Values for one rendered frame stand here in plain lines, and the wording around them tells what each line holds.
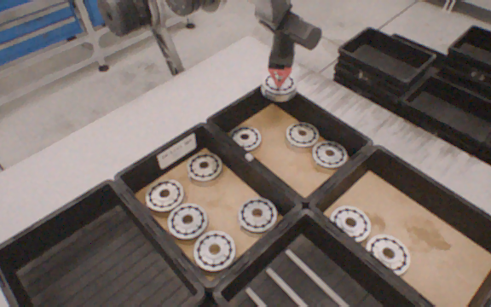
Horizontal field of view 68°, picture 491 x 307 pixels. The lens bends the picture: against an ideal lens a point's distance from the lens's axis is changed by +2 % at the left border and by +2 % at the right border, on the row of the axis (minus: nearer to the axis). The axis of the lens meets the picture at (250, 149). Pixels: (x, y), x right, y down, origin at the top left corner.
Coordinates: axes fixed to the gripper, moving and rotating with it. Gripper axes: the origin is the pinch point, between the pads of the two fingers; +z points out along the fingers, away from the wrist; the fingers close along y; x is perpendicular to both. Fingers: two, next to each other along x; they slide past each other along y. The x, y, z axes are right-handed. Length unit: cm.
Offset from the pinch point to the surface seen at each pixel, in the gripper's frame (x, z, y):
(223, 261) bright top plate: 6, 16, -51
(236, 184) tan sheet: 7.9, 18.8, -26.4
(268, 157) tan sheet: 0.2, 18.4, -14.7
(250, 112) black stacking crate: 8.8, 15.8, 1.1
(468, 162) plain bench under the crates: -67, 31, 6
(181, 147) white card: 25.0, 12.5, -20.9
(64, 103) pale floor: 148, 100, 77
